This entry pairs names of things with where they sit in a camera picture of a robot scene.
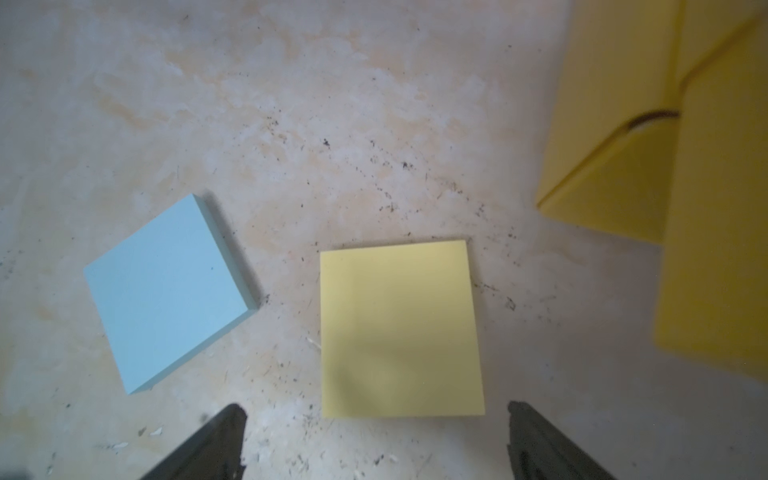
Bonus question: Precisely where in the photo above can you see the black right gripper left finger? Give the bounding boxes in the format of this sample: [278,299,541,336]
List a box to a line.
[141,403,247,480]

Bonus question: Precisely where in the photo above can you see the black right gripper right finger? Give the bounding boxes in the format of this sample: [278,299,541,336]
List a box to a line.
[507,401,615,480]

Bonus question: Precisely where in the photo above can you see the yellow sticky note pad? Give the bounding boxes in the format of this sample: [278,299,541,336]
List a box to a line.
[319,240,485,418]

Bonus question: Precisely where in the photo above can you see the yellow drawer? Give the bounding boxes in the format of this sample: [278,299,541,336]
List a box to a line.
[654,19,767,380]

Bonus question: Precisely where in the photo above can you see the blue sticky note pad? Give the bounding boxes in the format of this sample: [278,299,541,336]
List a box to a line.
[84,195,258,394]

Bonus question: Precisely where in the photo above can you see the yellow plastic drawer cabinet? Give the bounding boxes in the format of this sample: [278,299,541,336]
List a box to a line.
[535,1,767,244]

